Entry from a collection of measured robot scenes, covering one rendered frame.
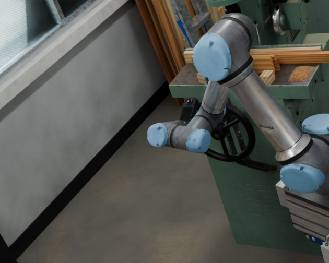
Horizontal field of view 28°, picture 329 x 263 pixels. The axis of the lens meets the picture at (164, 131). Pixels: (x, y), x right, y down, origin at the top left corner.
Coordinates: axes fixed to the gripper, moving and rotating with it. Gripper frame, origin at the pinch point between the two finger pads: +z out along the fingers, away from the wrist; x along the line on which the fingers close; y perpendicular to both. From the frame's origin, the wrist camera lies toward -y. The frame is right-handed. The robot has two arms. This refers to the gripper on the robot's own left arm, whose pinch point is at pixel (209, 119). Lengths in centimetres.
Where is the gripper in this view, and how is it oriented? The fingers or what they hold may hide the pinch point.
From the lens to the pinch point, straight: 237.4
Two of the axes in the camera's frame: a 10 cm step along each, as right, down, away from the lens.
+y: 0.4, 9.9, 1.0
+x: 8.4, 0.2, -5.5
